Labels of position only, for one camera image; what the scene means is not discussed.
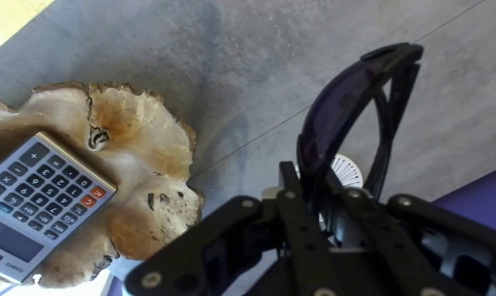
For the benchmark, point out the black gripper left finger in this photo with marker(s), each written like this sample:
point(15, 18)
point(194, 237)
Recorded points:
point(291, 240)

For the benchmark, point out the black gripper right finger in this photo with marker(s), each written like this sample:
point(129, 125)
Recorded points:
point(423, 235)

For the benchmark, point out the irregular wooden plate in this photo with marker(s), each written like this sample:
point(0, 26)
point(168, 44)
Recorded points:
point(143, 128)

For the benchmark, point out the grey calculator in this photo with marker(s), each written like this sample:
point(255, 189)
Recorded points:
point(37, 199)

